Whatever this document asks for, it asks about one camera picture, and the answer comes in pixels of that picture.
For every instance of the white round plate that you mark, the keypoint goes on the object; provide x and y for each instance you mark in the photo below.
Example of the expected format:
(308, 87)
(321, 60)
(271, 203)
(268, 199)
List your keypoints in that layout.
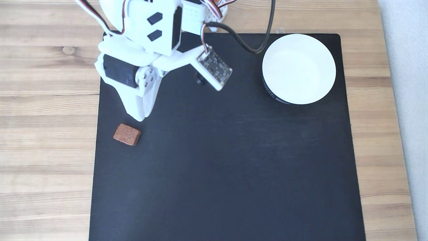
(299, 68)

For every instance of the camera module on white bracket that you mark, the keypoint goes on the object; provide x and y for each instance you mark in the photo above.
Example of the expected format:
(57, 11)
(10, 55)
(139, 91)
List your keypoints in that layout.
(214, 67)

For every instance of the brown block toy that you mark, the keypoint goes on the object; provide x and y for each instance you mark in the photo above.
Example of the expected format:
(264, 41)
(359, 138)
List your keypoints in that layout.
(127, 134)

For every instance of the small clear plastic piece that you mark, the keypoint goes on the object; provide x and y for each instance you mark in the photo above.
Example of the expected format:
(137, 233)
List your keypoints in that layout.
(281, 30)

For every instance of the black desk mat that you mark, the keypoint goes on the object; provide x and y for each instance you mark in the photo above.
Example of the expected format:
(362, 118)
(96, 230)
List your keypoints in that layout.
(217, 160)

